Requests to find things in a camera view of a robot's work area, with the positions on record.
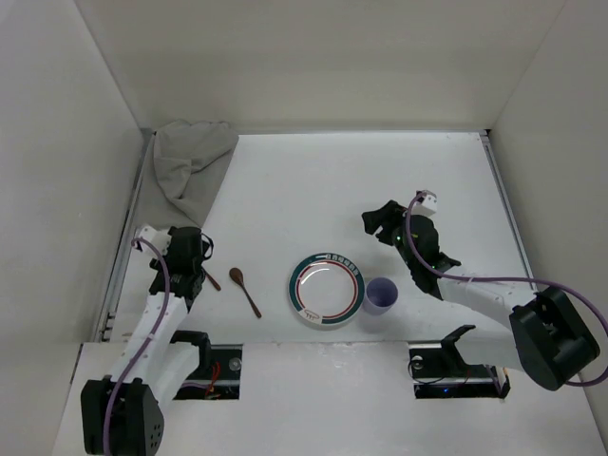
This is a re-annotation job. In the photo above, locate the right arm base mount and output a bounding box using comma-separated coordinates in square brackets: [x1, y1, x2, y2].
[408, 325, 511, 400]

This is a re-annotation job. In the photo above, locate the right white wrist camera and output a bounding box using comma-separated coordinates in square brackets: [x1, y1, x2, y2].
[415, 191, 438, 217]

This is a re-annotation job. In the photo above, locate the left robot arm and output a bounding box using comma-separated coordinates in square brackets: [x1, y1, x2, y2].
[80, 226, 214, 455]

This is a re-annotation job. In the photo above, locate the brown wooden spoon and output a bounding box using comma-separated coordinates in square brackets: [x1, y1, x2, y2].
[229, 267, 262, 319]

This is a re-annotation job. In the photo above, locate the brown wooden fork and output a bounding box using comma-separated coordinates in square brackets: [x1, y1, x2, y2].
[205, 270, 221, 292]

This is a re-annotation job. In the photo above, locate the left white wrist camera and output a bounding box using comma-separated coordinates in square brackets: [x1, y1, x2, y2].
[131, 225, 171, 257]

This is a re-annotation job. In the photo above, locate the right aluminium frame rail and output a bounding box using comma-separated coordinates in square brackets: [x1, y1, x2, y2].
[480, 130, 533, 278]

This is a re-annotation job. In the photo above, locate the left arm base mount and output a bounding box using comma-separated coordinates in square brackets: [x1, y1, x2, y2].
[174, 345, 243, 401]

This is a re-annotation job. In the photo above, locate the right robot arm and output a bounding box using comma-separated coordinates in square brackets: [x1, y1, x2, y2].
[362, 191, 607, 390]

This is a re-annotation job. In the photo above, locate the grey cloth placemat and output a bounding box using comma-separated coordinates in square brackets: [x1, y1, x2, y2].
[153, 120, 239, 227]

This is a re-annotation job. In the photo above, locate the white plate green red rim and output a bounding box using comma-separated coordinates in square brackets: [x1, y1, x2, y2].
[288, 253, 366, 329]

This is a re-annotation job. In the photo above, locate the left aluminium frame rail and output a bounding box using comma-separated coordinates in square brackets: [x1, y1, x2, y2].
[90, 127, 155, 342]

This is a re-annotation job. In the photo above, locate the purple plastic cup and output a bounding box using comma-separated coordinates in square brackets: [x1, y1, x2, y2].
[362, 277, 399, 315]

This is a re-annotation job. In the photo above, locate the aluminium frame rail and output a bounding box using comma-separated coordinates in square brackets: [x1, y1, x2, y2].
[480, 130, 533, 278]
[90, 127, 155, 342]

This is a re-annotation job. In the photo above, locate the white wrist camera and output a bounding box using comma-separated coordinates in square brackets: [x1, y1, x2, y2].
[415, 191, 438, 217]
[131, 225, 171, 257]

